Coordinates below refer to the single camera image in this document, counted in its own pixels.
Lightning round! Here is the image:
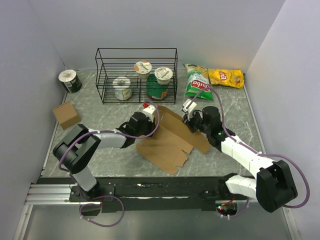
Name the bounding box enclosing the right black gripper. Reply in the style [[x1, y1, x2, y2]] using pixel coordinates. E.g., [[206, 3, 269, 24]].
[[182, 110, 211, 135]]

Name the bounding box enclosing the brown cardboard box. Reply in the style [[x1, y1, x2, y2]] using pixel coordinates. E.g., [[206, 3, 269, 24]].
[[136, 105, 211, 175]]

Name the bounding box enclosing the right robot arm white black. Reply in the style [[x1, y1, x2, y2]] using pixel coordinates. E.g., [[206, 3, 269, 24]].
[[182, 106, 298, 213]]

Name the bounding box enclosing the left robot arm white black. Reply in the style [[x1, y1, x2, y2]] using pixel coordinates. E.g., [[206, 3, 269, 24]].
[[52, 105, 159, 201]]

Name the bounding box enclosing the small folded cardboard box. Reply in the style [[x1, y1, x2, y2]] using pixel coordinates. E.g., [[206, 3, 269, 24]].
[[52, 101, 81, 130]]

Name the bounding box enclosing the green Chuba chips bag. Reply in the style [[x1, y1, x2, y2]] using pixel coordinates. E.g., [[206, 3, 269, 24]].
[[183, 64, 210, 97]]

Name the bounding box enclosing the white lidded cup lower shelf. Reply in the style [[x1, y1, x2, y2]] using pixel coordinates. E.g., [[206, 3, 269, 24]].
[[112, 76, 132, 101]]

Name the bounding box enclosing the yogurt cup beige label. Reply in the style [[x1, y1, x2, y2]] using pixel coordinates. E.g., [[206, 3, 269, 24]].
[[154, 66, 173, 85]]

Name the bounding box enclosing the yogurt cup orange label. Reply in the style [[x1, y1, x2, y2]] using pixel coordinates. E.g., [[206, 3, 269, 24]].
[[134, 60, 152, 79]]

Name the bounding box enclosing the yellow Lays chips bag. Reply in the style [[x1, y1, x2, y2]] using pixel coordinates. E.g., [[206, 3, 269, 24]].
[[208, 68, 245, 89]]

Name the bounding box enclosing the black can white lid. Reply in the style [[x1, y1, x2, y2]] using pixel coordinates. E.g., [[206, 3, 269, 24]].
[[58, 69, 82, 93]]

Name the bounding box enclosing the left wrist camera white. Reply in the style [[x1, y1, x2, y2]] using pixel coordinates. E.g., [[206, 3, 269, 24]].
[[142, 102, 156, 123]]

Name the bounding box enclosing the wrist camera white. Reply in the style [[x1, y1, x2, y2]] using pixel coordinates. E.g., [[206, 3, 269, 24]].
[[142, 102, 156, 123], [182, 99, 197, 115]]

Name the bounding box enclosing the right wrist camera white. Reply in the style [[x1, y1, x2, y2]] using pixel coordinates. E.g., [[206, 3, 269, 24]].
[[182, 99, 197, 115]]

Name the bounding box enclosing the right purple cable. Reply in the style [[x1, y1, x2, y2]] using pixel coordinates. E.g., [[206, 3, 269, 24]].
[[188, 86, 311, 218]]

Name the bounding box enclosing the purple cable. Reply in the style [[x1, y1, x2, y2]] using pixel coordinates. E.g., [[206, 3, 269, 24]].
[[188, 86, 311, 218], [57, 100, 161, 228]]

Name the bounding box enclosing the black wire rack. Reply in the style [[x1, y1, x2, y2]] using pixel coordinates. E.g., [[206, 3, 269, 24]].
[[95, 47, 178, 104]]

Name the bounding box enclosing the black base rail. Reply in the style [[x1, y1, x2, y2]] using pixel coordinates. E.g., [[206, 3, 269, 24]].
[[36, 174, 251, 215]]

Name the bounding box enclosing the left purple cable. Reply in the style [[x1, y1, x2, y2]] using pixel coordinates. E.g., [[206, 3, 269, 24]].
[[57, 100, 161, 228]]

